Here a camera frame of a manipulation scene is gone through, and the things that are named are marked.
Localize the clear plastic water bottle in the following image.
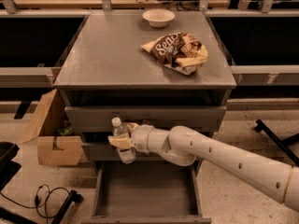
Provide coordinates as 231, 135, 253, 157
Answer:
111, 118, 135, 164

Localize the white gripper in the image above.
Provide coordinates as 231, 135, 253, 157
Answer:
108, 122, 154, 153

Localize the brown chip bag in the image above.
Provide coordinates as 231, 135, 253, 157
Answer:
141, 32, 208, 76

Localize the bottom grey drawer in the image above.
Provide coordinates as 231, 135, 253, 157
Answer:
82, 161, 211, 224

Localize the green item in box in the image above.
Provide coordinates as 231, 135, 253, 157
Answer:
58, 126, 74, 136

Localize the black chair base leg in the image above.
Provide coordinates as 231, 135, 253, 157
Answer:
51, 189, 83, 224

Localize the cardboard box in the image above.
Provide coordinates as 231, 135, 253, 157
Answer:
20, 90, 83, 166

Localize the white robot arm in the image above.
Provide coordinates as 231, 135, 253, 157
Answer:
108, 123, 299, 212

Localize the black stand leg right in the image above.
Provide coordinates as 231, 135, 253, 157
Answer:
254, 119, 299, 182

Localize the grey drawer cabinet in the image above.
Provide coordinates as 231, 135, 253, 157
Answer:
53, 10, 238, 224

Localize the white bowl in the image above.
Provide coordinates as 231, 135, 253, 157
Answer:
142, 8, 175, 28

